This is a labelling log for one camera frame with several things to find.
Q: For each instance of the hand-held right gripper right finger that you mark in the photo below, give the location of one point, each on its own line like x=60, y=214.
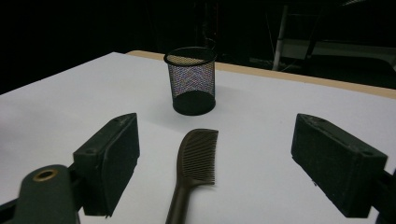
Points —
x=336, y=165

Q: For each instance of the white table sheet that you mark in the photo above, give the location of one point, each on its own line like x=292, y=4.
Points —
x=258, y=140

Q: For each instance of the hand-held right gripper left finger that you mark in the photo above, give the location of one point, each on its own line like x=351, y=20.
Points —
x=106, y=161

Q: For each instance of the dark brown comb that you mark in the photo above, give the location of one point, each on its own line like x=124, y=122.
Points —
x=194, y=158

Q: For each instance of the black mesh pen holder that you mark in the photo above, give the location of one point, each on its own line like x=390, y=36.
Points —
x=193, y=104

